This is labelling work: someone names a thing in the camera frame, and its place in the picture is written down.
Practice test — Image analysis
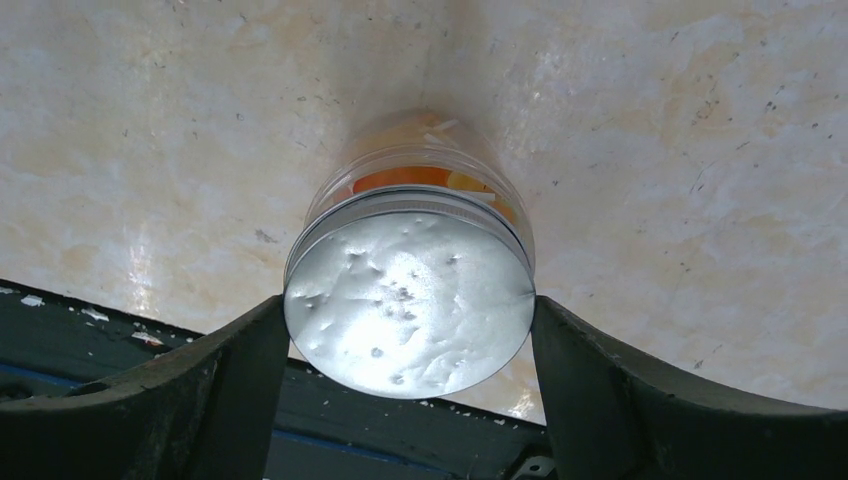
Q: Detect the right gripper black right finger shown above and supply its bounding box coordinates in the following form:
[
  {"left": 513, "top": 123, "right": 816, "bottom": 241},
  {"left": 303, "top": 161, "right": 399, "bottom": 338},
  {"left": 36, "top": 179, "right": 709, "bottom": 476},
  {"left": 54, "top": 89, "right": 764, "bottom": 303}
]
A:
[{"left": 531, "top": 296, "right": 847, "bottom": 479}]

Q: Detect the clear plastic jar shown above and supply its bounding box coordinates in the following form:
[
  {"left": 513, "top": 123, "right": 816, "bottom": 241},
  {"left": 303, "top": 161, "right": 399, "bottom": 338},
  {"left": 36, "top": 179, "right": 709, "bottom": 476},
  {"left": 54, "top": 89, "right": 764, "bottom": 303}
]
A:
[{"left": 305, "top": 110, "right": 536, "bottom": 266}]

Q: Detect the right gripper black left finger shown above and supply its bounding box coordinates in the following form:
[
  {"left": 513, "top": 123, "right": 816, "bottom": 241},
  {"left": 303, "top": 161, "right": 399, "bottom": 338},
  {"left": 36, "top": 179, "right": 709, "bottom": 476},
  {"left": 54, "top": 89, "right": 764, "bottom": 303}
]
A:
[{"left": 1, "top": 296, "right": 289, "bottom": 479}]

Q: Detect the silver jar lid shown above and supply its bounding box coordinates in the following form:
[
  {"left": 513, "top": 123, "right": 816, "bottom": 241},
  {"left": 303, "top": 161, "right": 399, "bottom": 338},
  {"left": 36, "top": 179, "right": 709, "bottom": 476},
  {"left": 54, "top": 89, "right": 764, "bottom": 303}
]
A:
[{"left": 283, "top": 185, "right": 536, "bottom": 399}]

